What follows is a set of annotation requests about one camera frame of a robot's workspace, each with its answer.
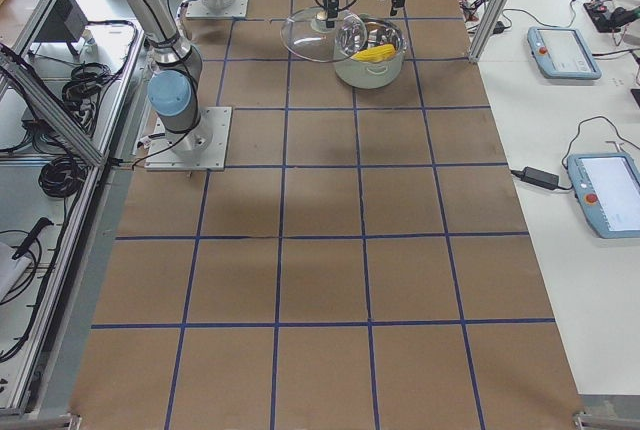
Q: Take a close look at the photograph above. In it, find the glass pot lid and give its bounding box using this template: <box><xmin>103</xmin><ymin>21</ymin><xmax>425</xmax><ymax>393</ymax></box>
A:
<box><xmin>280</xmin><ymin>7</ymin><xmax>368</xmax><ymax>63</ymax></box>

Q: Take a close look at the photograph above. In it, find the yellow corn cob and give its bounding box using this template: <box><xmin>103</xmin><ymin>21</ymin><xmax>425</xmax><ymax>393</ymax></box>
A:
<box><xmin>352</xmin><ymin>43</ymin><xmax>397</xmax><ymax>63</ymax></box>

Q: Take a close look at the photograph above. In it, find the pale green cooking pot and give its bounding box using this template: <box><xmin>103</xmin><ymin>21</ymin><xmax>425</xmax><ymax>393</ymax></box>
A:
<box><xmin>333</xmin><ymin>14</ymin><xmax>407</xmax><ymax>89</ymax></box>

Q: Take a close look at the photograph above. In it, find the far blue teach pendant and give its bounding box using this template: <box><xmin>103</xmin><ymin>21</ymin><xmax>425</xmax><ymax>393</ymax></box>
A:
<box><xmin>527</xmin><ymin>27</ymin><xmax>601</xmax><ymax>81</ymax></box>

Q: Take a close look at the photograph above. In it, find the blue teach pendant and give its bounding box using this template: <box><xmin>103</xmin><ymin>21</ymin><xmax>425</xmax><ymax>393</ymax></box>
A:
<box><xmin>527</xmin><ymin>27</ymin><xmax>601</xmax><ymax>81</ymax></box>
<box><xmin>567</xmin><ymin>152</ymin><xmax>639</xmax><ymax>239</ymax></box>

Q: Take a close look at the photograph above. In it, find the black power adapter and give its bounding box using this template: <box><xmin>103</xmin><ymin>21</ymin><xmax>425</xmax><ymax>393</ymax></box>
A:
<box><xmin>521</xmin><ymin>166</ymin><xmax>559</xmax><ymax>190</ymax></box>

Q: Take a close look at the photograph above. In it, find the near blue teach pendant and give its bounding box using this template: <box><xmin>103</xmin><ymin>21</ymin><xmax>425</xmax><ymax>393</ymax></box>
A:
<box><xmin>567</xmin><ymin>152</ymin><xmax>639</xmax><ymax>239</ymax></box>

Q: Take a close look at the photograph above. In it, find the aluminium frame post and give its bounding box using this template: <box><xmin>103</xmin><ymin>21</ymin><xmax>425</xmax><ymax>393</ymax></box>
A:
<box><xmin>468</xmin><ymin>0</ymin><xmax>507</xmax><ymax>64</ymax></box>

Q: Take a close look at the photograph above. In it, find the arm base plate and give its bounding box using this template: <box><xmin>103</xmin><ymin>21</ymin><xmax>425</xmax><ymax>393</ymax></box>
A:
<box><xmin>143</xmin><ymin>107</ymin><xmax>232</xmax><ymax>171</ymax></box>
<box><xmin>186</xmin><ymin>0</ymin><xmax>249</xmax><ymax>20</ymax></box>

